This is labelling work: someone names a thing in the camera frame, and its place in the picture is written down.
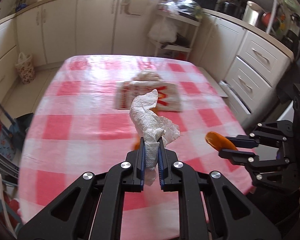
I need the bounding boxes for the floral cloth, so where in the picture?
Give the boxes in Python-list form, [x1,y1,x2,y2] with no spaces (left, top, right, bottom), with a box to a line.
[0,136,17,162]

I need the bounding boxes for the white hanging door bin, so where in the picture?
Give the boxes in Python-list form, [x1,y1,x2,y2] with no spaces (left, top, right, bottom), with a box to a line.
[124,0,150,15]

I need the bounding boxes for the blue fabric bag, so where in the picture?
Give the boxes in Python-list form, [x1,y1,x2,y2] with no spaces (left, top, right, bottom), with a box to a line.
[12,113,35,143]

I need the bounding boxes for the white shallow cabinet drawer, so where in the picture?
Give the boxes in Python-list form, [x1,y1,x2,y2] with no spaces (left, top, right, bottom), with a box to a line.
[237,33,292,82]

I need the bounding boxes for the white plastic bag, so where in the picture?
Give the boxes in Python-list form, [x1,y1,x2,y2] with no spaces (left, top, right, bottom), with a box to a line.
[147,17,178,43]
[114,80,183,113]

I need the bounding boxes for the white hanging plastic bag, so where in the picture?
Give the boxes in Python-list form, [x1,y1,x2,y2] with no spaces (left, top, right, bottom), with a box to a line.
[147,17,178,43]

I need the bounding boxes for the white open cabinet drawer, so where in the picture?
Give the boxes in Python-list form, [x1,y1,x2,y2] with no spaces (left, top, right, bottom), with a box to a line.
[219,80,253,117]

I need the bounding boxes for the table with red checked cloth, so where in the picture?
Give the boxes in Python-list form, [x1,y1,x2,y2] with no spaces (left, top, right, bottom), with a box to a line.
[19,54,257,230]

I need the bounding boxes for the white deep cabinet drawer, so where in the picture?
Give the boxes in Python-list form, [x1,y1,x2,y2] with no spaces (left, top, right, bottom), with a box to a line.
[225,56,274,104]

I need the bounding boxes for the black wok with handle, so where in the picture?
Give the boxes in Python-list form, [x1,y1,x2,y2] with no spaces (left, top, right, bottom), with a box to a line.
[162,35,192,48]

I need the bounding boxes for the floral fabric bag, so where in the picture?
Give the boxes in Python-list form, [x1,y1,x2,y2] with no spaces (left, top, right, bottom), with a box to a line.
[15,52,36,84]

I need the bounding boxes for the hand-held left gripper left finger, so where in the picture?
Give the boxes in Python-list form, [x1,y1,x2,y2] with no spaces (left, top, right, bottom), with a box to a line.
[17,137,146,240]

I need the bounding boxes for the white shelf trolley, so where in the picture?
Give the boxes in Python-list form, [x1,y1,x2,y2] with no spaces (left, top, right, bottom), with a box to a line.
[147,4,202,60]

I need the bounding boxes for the bread roll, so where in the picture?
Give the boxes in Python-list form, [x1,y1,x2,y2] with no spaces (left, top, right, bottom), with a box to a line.
[131,70,163,83]

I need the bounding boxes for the white paper tissue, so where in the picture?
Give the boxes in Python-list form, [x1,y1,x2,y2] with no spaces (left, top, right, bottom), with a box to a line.
[129,89,181,187]

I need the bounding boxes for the stainless steel canister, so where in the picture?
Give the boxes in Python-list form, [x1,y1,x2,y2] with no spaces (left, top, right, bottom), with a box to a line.
[242,1,262,26]

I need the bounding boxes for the black cooking pot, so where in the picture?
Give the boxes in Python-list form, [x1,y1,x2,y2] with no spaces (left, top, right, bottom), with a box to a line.
[219,1,243,18]

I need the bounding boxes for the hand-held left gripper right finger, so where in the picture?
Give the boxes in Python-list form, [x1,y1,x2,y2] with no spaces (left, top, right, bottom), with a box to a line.
[158,137,283,240]

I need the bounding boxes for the plastic bag of vegetables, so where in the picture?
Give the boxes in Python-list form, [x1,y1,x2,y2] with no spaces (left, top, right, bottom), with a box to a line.
[165,0,205,20]

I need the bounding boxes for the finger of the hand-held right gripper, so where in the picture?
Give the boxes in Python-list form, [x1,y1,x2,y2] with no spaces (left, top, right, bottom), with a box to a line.
[218,148,294,193]
[224,120,294,150]

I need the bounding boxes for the white kitchen base cabinets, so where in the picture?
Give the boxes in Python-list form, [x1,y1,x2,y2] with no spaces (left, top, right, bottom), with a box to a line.
[0,0,294,120]

